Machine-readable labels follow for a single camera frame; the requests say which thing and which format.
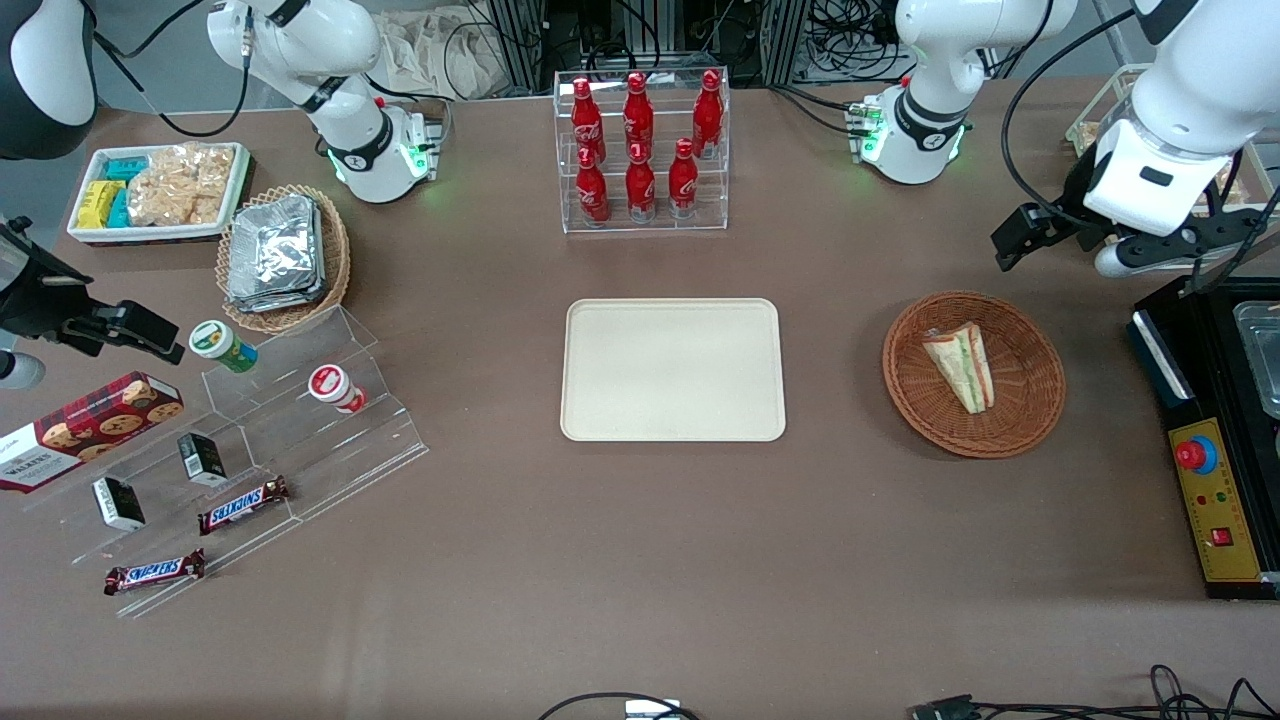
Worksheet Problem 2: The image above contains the clear bag of crackers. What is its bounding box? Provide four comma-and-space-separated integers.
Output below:
127, 143, 236, 227

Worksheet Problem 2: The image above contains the red tartan cookie box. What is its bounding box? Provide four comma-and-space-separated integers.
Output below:
0, 371, 185, 493

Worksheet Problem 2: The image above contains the grey metal basin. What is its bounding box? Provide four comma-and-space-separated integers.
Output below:
1232, 300, 1280, 421

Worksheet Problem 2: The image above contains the oval light wicker basket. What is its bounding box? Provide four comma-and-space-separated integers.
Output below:
216, 184, 352, 335

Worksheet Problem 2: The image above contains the aluminium frame post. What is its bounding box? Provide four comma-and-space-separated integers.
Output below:
487, 0, 548, 96
757, 0, 813, 86

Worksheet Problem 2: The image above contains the white wire rack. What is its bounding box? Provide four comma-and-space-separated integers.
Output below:
1065, 63, 1280, 216

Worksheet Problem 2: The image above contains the triangular sandwich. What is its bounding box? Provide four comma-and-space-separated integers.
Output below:
921, 322, 996, 415

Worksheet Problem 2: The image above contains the round brown wicker basket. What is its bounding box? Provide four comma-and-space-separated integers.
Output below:
882, 290, 1066, 459

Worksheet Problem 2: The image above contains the red cola bottle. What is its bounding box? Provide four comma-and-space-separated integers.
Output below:
571, 78, 606, 166
623, 72, 655, 161
576, 147, 611, 227
693, 70, 724, 159
668, 138, 699, 220
626, 143, 657, 223

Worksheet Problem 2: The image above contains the black cable bundle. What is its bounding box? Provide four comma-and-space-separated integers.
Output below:
805, 0, 909, 83

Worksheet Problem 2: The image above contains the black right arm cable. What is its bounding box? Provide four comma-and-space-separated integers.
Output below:
93, 0, 251, 139

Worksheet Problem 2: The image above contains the black looped cable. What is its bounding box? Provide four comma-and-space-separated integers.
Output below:
538, 692, 701, 720

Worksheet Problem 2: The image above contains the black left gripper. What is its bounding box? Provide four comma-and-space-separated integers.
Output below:
992, 158, 1127, 273

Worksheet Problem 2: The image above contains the clear acrylic step riser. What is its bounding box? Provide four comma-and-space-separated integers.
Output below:
200, 305, 431, 523
22, 395, 301, 621

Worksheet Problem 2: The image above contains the beige plastic tray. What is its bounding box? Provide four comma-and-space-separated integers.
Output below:
560, 298, 787, 443

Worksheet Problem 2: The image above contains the yellow snack packet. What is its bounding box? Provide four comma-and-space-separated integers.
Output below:
77, 180, 126, 229

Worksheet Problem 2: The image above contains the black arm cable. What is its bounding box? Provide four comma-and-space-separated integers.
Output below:
93, 0, 251, 139
1000, 8, 1141, 233

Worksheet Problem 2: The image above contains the small black box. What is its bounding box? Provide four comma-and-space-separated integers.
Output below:
92, 476, 147, 532
178, 432, 228, 488

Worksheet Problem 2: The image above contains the beige cloth bag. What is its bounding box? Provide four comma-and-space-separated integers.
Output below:
375, 10, 511, 101

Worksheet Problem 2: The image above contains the red lidded cup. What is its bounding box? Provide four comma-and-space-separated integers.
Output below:
308, 365, 368, 415

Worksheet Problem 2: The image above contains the brown Snickers bar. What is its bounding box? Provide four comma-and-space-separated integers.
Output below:
197, 476, 292, 536
104, 548, 207, 597

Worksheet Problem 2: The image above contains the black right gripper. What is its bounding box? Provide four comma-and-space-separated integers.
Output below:
0, 215, 186, 363

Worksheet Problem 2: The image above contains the silver foil pack stack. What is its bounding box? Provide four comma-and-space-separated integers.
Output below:
226, 194, 327, 313

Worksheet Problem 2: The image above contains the white rectangular snack tray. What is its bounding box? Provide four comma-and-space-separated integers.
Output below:
66, 142, 251, 244

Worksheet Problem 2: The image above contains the black machine yellow panel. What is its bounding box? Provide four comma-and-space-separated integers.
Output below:
1127, 275, 1280, 601

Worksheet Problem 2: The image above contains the green lidded cup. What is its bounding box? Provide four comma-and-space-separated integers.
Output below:
189, 320, 258, 374

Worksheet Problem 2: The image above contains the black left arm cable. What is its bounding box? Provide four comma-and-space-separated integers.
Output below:
1000, 8, 1141, 233

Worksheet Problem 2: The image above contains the clear acrylic bottle rack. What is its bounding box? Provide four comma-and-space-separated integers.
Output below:
553, 68, 731, 235

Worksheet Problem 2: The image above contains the black cable with plug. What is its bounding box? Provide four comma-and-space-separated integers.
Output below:
912, 665, 1280, 720

